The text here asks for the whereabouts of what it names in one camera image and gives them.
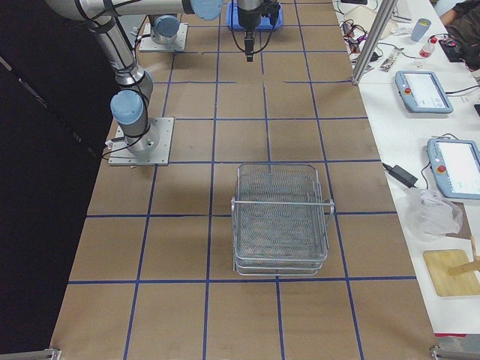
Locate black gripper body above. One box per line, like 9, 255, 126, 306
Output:
237, 0, 261, 32

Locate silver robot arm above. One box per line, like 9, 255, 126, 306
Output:
148, 13, 180, 44
47, 1, 223, 156

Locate blue plastic tray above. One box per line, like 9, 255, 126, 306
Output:
225, 1, 284, 32

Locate blue cup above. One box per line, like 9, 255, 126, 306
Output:
410, 18, 431, 42

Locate far teach pendant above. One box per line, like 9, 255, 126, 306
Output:
394, 70, 454, 114

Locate teach pendant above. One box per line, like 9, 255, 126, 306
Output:
394, 70, 454, 114
427, 138, 479, 200

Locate plastic water bottle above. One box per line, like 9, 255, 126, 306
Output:
418, 36, 438, 60

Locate black power adapter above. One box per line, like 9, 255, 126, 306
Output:
384, 164, 418, 188

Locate near teach pendant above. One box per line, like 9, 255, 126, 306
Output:
427, 138, 479, 200

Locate clear plastic bag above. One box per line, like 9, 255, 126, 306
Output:
405, 188, 464, 236

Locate wooden board stand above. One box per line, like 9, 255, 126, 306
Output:
423, 236, 479, 298

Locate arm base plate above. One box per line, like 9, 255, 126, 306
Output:
107, 117, 175, 166
139, 23, 188, 53

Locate aluminium frame post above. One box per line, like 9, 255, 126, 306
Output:
352, 0, 397, 86

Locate silver wire mesh shelf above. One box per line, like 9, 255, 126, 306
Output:
231, 163, 335, 276

